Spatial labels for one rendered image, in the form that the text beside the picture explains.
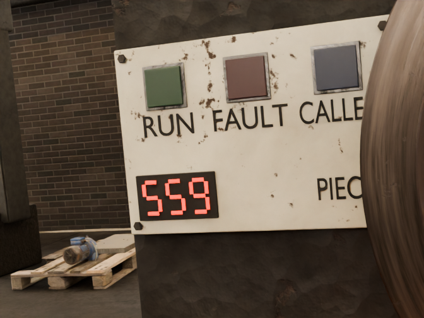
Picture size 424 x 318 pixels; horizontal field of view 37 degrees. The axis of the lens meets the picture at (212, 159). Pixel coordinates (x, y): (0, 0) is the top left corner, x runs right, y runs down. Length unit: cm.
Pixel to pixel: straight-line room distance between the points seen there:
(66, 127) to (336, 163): 709
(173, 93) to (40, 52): 721
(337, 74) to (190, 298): 26
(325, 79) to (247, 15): 10
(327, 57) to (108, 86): 681
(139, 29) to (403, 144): 31
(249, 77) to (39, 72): 725
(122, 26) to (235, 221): 22
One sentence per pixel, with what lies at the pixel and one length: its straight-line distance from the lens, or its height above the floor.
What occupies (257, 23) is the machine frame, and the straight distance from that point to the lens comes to 60.
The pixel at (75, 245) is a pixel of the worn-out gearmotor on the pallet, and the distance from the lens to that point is 501.
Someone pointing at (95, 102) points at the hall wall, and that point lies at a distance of 740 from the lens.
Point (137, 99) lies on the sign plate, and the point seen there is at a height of 119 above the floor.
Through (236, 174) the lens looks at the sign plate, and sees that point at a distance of 58.
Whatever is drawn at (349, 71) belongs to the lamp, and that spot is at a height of 120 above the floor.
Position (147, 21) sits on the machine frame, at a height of 127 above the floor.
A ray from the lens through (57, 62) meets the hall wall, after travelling 766.
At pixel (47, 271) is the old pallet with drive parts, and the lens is 499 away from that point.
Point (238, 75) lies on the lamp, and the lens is 57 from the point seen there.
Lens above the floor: 116
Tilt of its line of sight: 3 degrees down
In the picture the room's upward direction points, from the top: 5 degrees counter-clockwise
